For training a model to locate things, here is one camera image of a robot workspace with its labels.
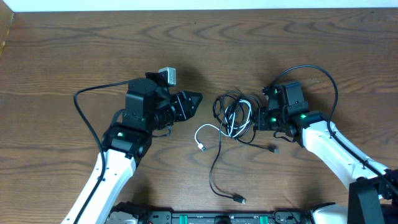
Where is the black USB cable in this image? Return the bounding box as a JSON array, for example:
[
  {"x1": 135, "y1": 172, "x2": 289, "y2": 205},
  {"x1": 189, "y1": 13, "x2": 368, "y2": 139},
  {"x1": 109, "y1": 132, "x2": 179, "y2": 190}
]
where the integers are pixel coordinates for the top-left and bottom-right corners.
[{"x1": 208, "y1": 90, "x2": 280, "y2": 205}]

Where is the white USB cable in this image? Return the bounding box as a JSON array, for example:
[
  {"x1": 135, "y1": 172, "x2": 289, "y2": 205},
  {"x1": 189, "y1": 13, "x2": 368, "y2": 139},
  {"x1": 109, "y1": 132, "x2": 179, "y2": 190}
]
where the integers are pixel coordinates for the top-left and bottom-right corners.
[{"x1": 194, "y1": 99, "x2": 252, "y2": 152}]

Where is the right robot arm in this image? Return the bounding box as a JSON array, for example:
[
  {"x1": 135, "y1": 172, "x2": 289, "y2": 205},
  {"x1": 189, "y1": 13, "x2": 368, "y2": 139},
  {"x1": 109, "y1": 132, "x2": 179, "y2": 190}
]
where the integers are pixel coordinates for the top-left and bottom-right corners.
[{"x1": 254, "y1": 82, "x2": 397, "y2": 223}]

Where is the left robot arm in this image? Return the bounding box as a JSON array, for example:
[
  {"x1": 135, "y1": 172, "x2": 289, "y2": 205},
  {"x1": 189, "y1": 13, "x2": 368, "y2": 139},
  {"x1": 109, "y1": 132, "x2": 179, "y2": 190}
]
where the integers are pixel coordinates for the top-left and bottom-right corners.
[{"x1": 63, "y1": 77, "x2": 203, "y2": 223}]

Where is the left camera cable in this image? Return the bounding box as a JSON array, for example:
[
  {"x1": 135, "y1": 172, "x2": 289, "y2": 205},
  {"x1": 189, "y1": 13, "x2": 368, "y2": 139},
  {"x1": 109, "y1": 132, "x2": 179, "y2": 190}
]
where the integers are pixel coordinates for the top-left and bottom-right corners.
[{"x1": 73, "y1": 80, "x2": 133, "y2": 224}]

